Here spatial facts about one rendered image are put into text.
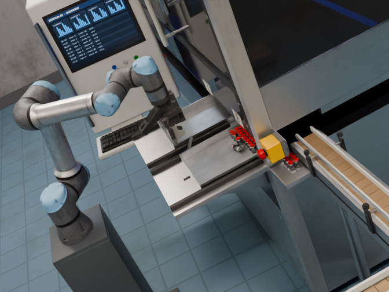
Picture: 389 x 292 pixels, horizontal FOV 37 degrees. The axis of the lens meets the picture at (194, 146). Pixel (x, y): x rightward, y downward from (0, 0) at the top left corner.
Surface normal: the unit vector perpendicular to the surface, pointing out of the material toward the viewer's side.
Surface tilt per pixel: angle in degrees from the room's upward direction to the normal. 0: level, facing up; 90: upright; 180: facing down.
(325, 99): 90
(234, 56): 90
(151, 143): 0
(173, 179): 0
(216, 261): 0
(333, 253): 90
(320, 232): 90
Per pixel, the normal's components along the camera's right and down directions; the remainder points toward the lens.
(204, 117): -0.34, -0.77
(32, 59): 0.27, 0.47
